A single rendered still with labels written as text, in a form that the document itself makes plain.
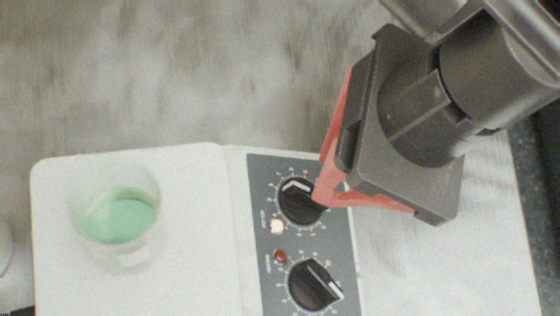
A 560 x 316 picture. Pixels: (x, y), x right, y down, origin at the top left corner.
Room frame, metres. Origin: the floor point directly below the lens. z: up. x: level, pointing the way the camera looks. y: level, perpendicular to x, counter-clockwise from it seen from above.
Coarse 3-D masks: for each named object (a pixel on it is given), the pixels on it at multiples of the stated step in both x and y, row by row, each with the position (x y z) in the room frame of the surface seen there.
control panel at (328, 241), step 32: (256, 160) 0.27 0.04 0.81; (288, 160) 0.27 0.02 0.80; (256, 192) 0.25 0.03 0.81; (256, 224) 0.22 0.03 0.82; (288, 224) 0.23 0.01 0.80; (320, 224) 0.24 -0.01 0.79; (288, 256) 0.21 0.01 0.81; (320, 256) 0.21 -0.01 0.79; (352, 256) 0.22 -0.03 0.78; (288, 288) 0.19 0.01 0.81; (352, 288) 0.20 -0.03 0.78
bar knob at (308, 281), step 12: (300, 264) 0.20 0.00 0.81; (312, 264) 0.20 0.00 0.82; (300, 276) 0.20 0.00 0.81; (312, 276) 0.19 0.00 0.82; (324, 276) 0.19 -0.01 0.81; (300, 288) 0.19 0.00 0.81; (312, 288) 0.19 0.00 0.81; (324, 288) 0.19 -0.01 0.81; (336, 288) 0.19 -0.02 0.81; (300, 300) 0.18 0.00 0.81; (312, 300) 0.18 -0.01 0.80; (324, 300) 0.18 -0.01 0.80; (336, 300) 0.18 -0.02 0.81
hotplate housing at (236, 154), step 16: (240, 160) 0.27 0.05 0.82; (240, 176) 0.25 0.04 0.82; (240, 192) 0.24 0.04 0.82; (240, 208) 0.23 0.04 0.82; (240, 224) 0.22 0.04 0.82; (352, 224) 0.24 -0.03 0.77; (240, 240) 0.21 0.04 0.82; (352, 240) 0.23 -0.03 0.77; (240, 256) 0.20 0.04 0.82; (256, 256) 0.20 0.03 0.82; (240, 272) 0.19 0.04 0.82; (256, 272) 0.19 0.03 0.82; (256, 288) 0.18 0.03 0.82; (256, 304) 0.17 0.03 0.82
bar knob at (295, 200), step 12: (288, 180) 0.26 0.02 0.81; (300, 180) 0.26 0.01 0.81; (288, 192) 0.25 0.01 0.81; (300, 192) 0.25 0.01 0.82; (288, 204) 0.24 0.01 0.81; (300, 204) 0.24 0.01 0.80; (312, 204) 0.24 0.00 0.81; (288, 216) 0.23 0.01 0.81; (300, 216) 0.24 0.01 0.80; (312, 216) 0.24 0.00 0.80
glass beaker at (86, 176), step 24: (72, 168) 0.22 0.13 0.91; (96, 168) 0.22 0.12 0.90; (120, 168) 0.23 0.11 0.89; (144, 168) 0.22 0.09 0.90; (72, 192) 0.21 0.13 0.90; (96, 192) 0.22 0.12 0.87; (72, 216) 0.19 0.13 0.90; (96, 240) 0.18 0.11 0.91; (120, 240) 0.18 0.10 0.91; (144, 240) 0.19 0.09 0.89; (168, 240) 0.20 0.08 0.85; (96, 264) 0.19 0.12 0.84; (120, 264) 0.18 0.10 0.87; (144, 264) 0.18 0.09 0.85
